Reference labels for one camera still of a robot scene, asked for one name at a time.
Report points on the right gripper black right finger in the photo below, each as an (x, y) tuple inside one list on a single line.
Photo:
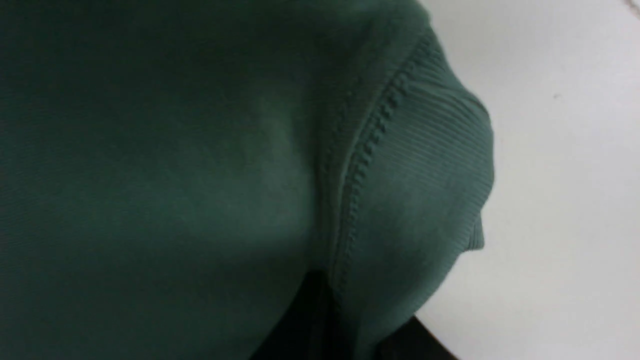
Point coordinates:
[(412, 341)]

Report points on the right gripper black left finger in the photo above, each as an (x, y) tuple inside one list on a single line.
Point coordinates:
[(307, 330)]

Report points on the green long-sleeved shirt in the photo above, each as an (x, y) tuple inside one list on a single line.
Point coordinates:
[(171, 170)]

